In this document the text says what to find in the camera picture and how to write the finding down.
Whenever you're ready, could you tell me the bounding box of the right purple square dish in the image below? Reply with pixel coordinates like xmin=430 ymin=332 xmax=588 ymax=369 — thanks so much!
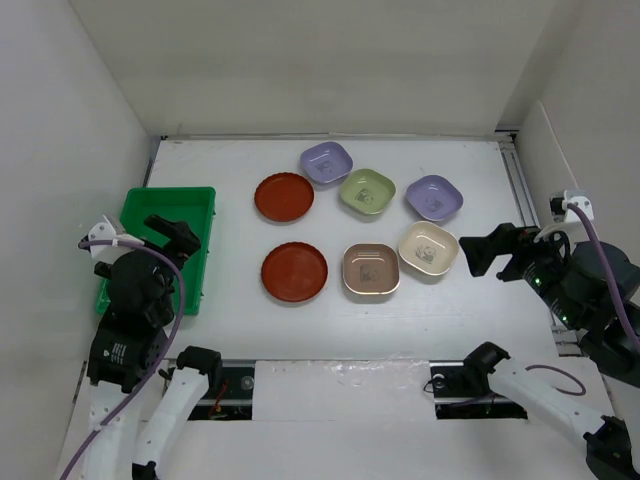
xmin=405 ymin=175 xmax=464 ymax=222

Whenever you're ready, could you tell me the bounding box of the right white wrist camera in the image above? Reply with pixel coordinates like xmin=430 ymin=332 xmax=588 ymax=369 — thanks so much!
xmin=549 ymin=190 xmax=594 ymax=224

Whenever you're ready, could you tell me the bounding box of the green plastic bin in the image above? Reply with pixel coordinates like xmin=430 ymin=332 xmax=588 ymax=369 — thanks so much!
xmin=96 ymin=187 xmax=216 ymax=314

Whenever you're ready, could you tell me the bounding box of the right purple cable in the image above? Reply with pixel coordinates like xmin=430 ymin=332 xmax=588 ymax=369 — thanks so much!
xmin=569 ymin=203 xmax=640 ymax=336

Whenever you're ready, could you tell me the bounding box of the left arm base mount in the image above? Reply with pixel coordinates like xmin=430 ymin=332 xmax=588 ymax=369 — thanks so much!
xmin=188 ymin=361 xmax=255 ymax=421

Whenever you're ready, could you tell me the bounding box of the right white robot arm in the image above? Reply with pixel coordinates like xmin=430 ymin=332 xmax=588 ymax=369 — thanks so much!
xmin=459 ymin=223 xmax=639 ymax=479

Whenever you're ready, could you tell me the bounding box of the green square dish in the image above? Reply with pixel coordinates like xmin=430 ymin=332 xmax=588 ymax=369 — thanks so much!
xmin=339 ymin=168 xmax=396 ymax=216

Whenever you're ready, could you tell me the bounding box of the red round plate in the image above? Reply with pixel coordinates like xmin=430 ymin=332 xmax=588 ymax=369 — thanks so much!
xmin=254 ymin=172 xmax=315 ymax=223
xmin=260 ymin=242 xmax=328 ymax=303

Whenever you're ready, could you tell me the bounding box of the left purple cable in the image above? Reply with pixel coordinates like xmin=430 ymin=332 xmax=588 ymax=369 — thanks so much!
xmin=59 ymin=238 xmax=187 ymax=480

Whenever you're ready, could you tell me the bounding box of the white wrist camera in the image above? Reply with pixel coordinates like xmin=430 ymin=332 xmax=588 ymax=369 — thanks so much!
xmin=549 ymin=190 xmax=594 ymax=224
xmin=78 ymin=215 xmax=131 ymax=251

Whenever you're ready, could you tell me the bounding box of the right aluminium frame rail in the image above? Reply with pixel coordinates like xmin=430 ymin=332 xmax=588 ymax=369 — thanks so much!
xmin=497 ymin=130 xmax=582 ymax=357

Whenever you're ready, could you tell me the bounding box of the cream square dish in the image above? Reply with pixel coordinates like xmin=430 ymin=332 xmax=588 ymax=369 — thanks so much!
xmin=398 ymin=221 xmax=460 ymax=276

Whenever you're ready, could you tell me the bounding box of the purple square dish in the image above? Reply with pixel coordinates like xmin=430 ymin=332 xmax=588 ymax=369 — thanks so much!
xmin=300 ymin=141 xmax=354 ymax=185
xmin=405 ymin=175 xmax=464 ymax=222

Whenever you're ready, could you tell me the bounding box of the purple cable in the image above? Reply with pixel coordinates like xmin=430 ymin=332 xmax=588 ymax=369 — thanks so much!
xmin=59 ymin=238 xmax=187 ymax=480
xmin=569 ymin=203 xmax=640 ymax=336

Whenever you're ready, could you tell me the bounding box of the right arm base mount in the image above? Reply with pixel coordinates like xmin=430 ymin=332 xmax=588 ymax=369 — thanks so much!
xmin=423 ymin=360 xmax=528 ymax=420

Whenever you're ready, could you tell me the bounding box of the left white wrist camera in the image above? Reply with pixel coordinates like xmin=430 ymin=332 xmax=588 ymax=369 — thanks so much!
xmin=78 ymin=215 xmax=131 ymax=251

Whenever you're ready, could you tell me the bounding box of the brown square dish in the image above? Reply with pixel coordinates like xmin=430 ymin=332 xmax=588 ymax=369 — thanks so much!
xmin=342 ymin=243 xmax=400 ymax=297

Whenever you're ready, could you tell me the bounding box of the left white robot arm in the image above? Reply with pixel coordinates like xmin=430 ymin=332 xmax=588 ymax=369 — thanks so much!
xmin=75 ymin=215 xmax=223 ymax=479

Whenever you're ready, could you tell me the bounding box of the upper left purple square dish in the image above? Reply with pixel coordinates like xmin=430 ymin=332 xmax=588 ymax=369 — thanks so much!
xmin=300 ymin=141 xmax=354 ymax=185

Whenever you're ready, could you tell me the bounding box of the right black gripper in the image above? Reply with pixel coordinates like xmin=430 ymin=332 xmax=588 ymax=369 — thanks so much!
xmin=459 ymin=218 xmax=587 ymax=327

